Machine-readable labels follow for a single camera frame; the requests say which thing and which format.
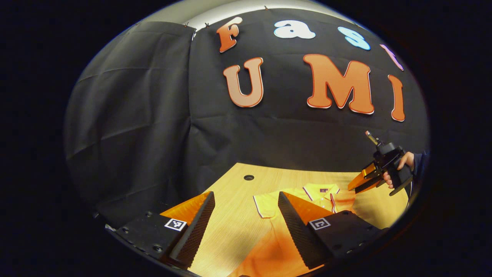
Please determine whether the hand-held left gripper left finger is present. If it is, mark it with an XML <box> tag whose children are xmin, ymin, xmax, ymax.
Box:
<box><xmin>115</xmin><ymin>191</ymin><xmax>216</xmax><ymax>270</ymax></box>

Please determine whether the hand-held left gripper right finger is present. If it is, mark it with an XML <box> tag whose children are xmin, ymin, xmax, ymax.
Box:
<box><xmin>278</xmin><ymin>191</ymin><xmax>389</xmax><ymax>270</ymax></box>

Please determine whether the orange T-shirt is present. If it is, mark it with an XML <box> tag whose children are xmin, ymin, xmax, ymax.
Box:
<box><xmin>229</xmin><ymin>184</ymin><xmax>358</xmax><ymax>277</ymax></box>

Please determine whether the black backdrop cloth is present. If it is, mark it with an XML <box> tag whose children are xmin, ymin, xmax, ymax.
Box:
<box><xmin>63</xmin><ymin>8</ymin><xmax>430</xmax><ymax>229</ymax></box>

